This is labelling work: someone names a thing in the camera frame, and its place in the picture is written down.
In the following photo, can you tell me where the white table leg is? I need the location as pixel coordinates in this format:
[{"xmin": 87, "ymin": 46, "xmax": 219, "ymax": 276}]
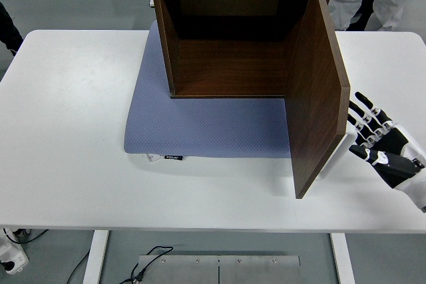
[
  {"xmin": 330, "ymin": 232, "xmax": 355, "ymax": 284},
  {"xmin": 82, "ymin": 230, "xmax": 110, "ymax": 284}
]

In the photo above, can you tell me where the white cabinet door handle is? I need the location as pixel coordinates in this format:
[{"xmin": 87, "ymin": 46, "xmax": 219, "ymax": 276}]
[{"xmin": 318, "ymin": 123, "xmax": 357, "ymax": 182}]

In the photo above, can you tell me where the blue-grey textured mat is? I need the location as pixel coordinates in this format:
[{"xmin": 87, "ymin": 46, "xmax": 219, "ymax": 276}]
[{"xmin": 123, "ymin": 20, "xmax": 294, "ymax": 159}]

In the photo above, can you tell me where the brown wooden cabinet door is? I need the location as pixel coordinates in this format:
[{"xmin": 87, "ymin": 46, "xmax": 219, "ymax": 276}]
[{"xmin": 282, "ymin": 0, "xmax": 352, "ymax": 200}]

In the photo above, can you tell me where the black cable at power strip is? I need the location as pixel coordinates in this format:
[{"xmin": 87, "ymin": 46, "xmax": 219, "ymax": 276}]
[{"xmin": 3, "ymin": 228, "xmax": 49, "ymax": 245}]

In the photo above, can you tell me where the person in dark clothing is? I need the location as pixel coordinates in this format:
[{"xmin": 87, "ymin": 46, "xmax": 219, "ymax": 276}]
[{"xmin": 0, "ymin": 1, "xmax": 24, "ymax": 57}]

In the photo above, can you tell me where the grey metal plate with screws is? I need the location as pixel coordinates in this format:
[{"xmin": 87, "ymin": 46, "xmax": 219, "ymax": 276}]
[{"xmin": 137, "ymin": 255, "xmax": 301, "ymax": 284}]

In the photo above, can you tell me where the thin black floor cable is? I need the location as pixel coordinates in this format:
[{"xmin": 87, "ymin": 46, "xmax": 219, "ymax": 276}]
[{"xmin": 65, "ymin": 251, "xmax": 91, "ymax": 284}]

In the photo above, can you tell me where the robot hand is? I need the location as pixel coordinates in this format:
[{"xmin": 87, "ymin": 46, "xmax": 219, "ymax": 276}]
[{"xmin": 345, "ymin": 90, "xmax": 426, "ymax": 213}]

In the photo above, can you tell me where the black cable with plug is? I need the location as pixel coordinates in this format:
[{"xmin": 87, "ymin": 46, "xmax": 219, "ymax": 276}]
[{"xmin": 118, "ymin": 245, "xmax": 174, "ymax": 284}]

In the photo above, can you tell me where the white power strip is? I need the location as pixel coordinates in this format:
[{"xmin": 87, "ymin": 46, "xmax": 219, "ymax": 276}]
[{"xmin": 0, "ymin": 237, "xmax": 29, "ymax": 275}]

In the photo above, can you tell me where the brown wooden cabinet body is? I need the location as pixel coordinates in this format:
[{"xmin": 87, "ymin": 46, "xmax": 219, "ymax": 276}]
[{"xmin": 148, "ymin": 0, "xmax": 338, "ymax": 99}]

